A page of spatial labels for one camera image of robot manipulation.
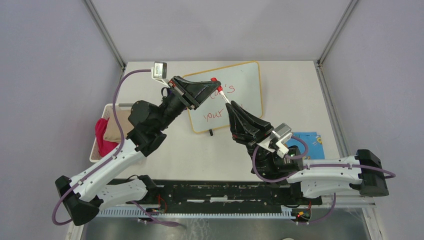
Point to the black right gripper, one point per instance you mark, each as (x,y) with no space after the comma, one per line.
(243,135)

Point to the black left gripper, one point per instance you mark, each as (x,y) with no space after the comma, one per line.
(205,89)

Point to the red whiteboard marker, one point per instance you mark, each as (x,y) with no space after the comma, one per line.
(221,92)

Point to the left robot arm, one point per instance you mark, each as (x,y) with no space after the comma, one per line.
(86,194)

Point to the yellow-framed whiteboard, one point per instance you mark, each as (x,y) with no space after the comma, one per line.
(239,82)

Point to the blue patterned cloth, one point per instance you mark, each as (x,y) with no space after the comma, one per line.
(314,143)

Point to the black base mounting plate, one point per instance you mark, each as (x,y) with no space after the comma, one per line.
(224,197)

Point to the beige cloth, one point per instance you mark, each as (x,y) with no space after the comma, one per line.
(112,132)

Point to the pink cloth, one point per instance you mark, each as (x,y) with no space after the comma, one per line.
(104,147)

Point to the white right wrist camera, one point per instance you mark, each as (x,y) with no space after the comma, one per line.
(275,142)

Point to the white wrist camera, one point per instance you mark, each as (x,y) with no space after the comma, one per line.
(159,73)
(275,142)

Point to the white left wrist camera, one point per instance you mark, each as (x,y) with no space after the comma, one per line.
(159,73)

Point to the right aluminium frame post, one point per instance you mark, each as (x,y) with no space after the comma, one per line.
(337,31)

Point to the aluminium frame post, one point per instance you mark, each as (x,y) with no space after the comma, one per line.
(98,21)
(337,31)

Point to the left aluminium frame post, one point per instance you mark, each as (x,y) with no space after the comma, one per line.
(98,21)

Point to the white cable duct rail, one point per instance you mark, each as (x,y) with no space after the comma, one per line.
(135,212)

